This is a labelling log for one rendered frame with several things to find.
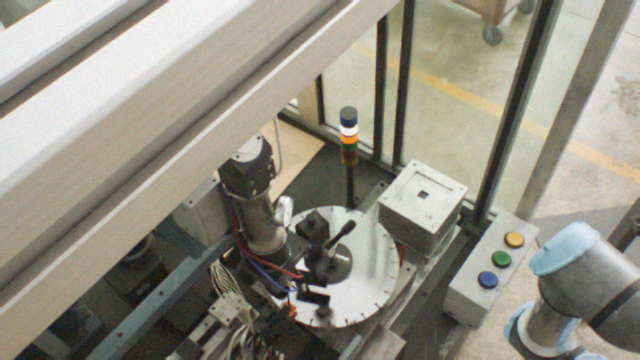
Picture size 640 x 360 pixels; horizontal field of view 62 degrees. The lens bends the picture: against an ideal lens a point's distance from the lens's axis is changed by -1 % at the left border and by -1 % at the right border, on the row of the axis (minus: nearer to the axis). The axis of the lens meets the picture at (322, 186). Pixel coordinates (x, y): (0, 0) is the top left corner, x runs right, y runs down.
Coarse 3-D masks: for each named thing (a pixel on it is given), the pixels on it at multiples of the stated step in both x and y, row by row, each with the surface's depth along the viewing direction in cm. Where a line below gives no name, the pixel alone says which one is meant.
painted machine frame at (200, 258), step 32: (0, 0) 92; (32, 0) 81; (160, 224) 103; (192, 256) 103; (160, 288) 120; (64, 320) 139; (96, 320) 146; (128, 320) 116; (32, 352) 135; (64, 352) 139; (96, 352) 112
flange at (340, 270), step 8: (336, 248) 133; (344, 248) 133; (344, 256) 131; (352, 256) 131; (336, 264) 129; (344, 264) 130; (352, 264) 130; (328, 272) 129; (336, 272) 129; (344, 272) 129; (328, 280) 128; (336, 280) 128
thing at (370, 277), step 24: (336, 216) 139; (360, 216) 139; (360, 240) 135; (384, 240) 134; (360, 264) 131; (384, 264) 131; (312, 288) 128; (336, 288) 128; (360, 288) 127; (384, 288) 127; (312, 312) 125; (336, 312) 124; (360, 312) 124
